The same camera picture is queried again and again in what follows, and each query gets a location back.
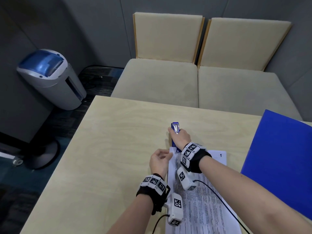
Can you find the blue folder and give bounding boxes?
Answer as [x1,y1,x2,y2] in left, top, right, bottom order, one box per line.
[240,109,312,221]

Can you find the beige cushioned chair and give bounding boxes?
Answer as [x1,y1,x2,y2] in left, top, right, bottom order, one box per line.
[111,12,205,108]
[197,17,304,122]

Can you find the black round table base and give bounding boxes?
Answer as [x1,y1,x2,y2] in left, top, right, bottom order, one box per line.
[24,139,60,170]

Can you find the black camera cable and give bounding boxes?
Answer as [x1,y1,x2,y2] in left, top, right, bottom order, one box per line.
[151,214,170,234]
[195,179,252,234]

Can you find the white caster foot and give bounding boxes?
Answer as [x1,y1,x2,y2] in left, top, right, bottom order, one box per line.
[0,151,24,167]

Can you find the black marker wristband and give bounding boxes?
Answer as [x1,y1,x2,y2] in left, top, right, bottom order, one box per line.
[180,142,212,174]
[136,173,171,216]

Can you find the white paper shredder blue lid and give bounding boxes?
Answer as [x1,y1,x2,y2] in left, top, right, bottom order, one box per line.
[16,49,87,111]

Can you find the blue stapler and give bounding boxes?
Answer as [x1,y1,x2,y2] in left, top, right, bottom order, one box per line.
[170,122,182,153]

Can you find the person's left hand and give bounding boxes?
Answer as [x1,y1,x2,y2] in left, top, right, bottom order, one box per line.
[149,149,174,180]

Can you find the person's right forearm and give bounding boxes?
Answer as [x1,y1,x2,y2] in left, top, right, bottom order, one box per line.
[198,156,312,234]

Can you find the person's right hand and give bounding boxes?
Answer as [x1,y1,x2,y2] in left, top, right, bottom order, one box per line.
[168,127,192,152]

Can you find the printed paper sheets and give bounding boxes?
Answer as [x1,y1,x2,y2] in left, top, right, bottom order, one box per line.
[165,147,242,234]

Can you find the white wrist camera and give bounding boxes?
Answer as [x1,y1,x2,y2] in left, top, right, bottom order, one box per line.
[164,193,184,227]
[177,166,197,191]

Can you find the person's left forearm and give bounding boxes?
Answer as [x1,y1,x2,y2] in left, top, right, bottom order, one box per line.
[107,193,157,234]

